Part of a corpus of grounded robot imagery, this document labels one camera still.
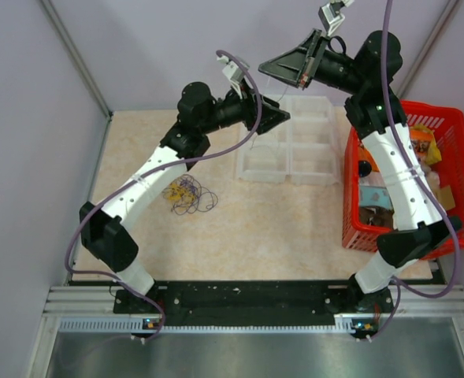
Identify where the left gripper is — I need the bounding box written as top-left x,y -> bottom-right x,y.
199,79 -> 288,135

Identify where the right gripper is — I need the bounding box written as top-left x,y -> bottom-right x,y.
258,30 -> 366,96

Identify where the white thin cable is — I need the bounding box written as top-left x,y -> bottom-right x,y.
249,76 -> 295,158

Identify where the yellow cable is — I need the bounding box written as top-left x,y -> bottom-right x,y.
163,176 -> 196,202

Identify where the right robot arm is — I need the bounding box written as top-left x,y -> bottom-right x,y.
258,29 -> 462,312

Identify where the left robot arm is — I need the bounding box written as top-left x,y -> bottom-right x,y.
80,81 -> 291,313

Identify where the clear plastic compartment tray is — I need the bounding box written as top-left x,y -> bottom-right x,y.
236,94 -> 341,186

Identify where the black round ball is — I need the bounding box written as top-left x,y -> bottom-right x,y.
358,160 -> 373,178

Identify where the teal small box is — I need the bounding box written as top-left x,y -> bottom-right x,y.
358,186 -> 394,210

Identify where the orange snack package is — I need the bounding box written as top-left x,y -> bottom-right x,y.
410,129 -> 433,157

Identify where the yellow snack bag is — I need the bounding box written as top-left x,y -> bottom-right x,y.
410,124 -> 442,165

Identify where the pink wrapped roll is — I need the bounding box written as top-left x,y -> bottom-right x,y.
420,161 -> 440,191

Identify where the red plastic basket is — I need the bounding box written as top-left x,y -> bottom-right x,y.
342,100 -> 464,252

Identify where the brown cardboard box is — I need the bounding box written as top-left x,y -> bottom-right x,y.
436,185 -> 455,211

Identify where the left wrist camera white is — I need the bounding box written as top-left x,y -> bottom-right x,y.
217,56 -> 245,98

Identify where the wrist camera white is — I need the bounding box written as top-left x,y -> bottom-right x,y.
318,0 -> 354,37
217,56 -> 245,98

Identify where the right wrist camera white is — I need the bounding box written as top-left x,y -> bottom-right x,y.
318,0 -> 354,37

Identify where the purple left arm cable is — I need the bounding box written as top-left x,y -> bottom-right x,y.
64,49 -> 262,343

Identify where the right corner aluminium post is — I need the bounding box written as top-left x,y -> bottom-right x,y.
396,0 -> 462,98

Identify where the corner aluminium post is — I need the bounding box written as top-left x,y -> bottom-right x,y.
37,0 -> 113,120
396,0 -> 462,98

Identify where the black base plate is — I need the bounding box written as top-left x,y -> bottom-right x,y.
113,280 -> 392,327

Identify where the left corner aluminium post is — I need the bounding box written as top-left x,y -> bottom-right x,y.
37,0 -> 113,120

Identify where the white cable duct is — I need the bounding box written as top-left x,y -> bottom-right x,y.
58,316 -> 371,335

